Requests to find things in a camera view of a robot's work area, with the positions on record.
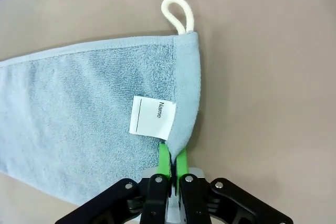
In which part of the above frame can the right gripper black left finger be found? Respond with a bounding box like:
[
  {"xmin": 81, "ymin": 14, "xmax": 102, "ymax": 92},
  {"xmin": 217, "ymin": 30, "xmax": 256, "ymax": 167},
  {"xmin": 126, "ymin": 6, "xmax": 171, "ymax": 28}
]
[{"xmin": 59, "ymin": 142, "xmax": 173, "ymax": 224}]

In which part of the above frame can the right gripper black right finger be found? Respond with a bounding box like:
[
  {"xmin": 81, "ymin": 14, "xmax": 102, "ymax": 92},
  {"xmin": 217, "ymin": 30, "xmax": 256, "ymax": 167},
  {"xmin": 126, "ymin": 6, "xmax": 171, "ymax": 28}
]
[{"xmin": 176, "ymin": 147, "xmax": 293, "ymax": 224}]

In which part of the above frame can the light blue terry towel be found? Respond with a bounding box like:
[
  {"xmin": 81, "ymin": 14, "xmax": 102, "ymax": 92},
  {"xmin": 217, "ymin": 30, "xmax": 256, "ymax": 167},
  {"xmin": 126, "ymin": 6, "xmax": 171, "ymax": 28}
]
[{"xmin": 0, "ymin": 0, "xmax": 203, "ymax": 206}]

